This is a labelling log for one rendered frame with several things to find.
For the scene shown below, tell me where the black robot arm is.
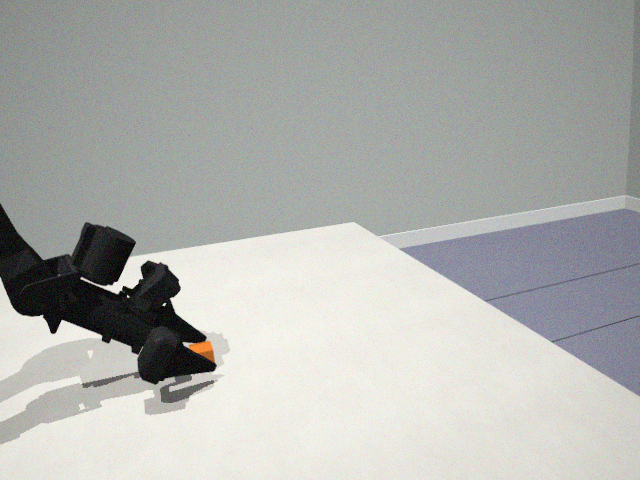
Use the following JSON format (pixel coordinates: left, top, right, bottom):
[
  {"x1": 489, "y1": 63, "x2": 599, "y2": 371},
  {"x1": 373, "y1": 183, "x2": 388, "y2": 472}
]
[{"x1": 0, "y1": 203, "x2": 181, "y2": 334}]

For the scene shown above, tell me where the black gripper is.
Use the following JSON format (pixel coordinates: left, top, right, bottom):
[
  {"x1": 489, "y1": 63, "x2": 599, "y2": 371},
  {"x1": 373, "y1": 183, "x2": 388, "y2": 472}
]
[{"x1": 95, "y1": 291, "x2": 217, "y2": 385}]

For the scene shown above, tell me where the orange block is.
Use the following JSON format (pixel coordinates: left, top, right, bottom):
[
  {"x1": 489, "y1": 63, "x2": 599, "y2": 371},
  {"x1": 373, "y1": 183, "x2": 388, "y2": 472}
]
[{"x1": 189, "y1": 341, "x2": 215, "y2": 363}]

